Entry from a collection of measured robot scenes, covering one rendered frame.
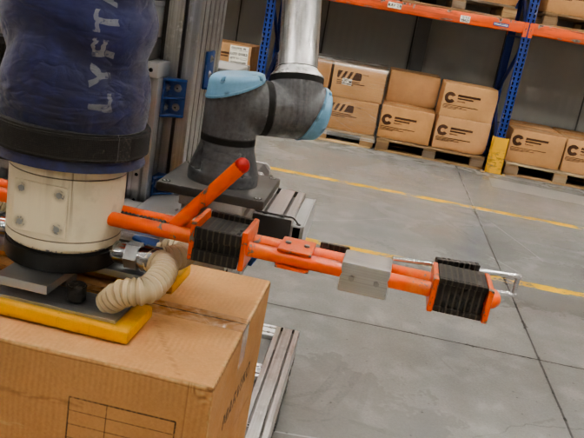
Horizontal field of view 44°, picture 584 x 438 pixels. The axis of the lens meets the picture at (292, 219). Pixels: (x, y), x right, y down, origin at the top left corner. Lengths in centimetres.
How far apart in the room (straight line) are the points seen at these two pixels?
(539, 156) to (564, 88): 151
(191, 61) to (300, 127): 31
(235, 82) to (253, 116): 8
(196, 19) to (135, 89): 64
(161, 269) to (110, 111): 23
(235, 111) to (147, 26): 47
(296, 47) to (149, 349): 78
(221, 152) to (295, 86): 21
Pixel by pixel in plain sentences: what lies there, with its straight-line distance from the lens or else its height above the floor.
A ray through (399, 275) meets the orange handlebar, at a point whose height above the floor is 108.
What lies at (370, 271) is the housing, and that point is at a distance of 103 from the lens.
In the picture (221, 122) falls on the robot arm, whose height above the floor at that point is 117.
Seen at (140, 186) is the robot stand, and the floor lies 97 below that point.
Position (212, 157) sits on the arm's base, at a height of 110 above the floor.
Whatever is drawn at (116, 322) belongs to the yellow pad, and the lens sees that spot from 104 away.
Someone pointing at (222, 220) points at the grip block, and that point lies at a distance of 111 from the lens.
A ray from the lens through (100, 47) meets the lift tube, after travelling 101.
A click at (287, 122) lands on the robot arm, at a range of 151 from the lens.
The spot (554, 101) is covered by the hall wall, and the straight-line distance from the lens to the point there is 965.
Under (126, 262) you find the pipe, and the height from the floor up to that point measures 101.
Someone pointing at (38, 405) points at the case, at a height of 86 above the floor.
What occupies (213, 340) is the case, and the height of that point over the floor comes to 94.
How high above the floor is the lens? 143
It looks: 17 degrees down
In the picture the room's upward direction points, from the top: 10 degrees clockwise
